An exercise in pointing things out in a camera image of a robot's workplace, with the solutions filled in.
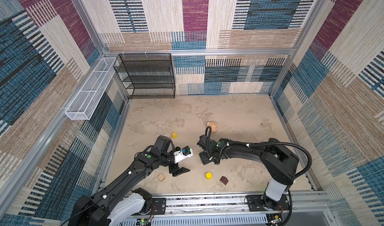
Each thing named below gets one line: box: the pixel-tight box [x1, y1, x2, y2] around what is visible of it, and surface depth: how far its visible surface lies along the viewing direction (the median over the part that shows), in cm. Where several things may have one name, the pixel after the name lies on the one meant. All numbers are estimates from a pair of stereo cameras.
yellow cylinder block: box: [205, 172, 213, 180], surface depth 83 cm
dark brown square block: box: [219, 176, 229, 186], surface depth 83 cm
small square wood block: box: [157, 173, 166, 182], surface depth 83 cm
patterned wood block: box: [207, 121, 217, 130], surface depth 101 cm
